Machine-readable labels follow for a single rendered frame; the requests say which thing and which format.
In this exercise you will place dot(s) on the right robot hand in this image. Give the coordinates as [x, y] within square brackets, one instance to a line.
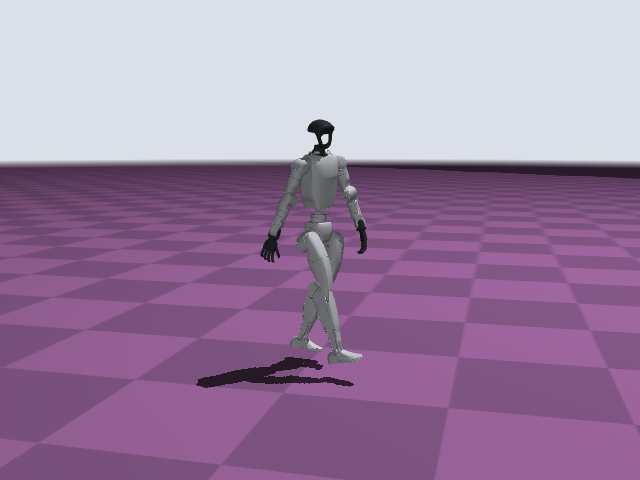
[271, 245]

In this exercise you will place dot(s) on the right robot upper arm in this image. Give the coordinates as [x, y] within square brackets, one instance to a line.
[299, 167]

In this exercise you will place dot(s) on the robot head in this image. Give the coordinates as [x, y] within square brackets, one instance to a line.
[320, 127]

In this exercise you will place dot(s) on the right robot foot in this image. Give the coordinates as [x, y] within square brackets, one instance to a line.
[343, 357]

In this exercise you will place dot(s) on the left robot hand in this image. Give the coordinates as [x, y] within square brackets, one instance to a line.
[363, 237]

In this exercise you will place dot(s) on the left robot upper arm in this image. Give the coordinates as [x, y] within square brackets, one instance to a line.
[348, 192]

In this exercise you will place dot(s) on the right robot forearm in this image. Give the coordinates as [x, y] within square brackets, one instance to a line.
[281, 214]

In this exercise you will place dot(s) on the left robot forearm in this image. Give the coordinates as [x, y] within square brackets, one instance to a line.
[355, 210]

